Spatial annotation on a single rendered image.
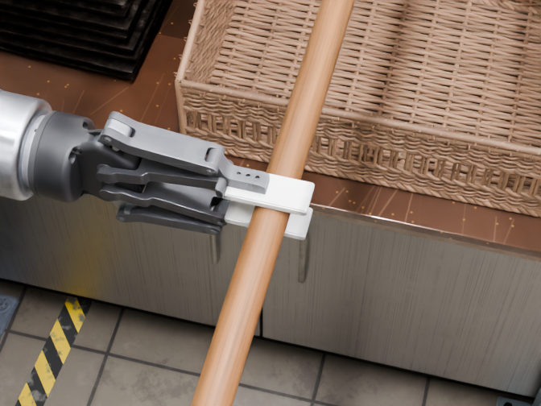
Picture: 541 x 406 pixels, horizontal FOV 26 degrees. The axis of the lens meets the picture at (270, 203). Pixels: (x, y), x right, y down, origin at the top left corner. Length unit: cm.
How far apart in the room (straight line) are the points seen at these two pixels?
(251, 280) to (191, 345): 133
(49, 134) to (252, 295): 22
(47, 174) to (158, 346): 129
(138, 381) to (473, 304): 68
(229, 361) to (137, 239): 107
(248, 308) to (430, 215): 83
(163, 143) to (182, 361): 132
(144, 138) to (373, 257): 91
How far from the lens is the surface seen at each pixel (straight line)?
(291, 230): 98
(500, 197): 171
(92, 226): 196
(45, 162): 99
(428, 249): 176
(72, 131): 99
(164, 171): 97
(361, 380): 222
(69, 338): 228
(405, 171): 170
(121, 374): 224
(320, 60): 105
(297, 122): 101
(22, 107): 100
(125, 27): 174
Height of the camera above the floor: 201
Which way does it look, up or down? 57 degrees down
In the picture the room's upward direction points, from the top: straight up
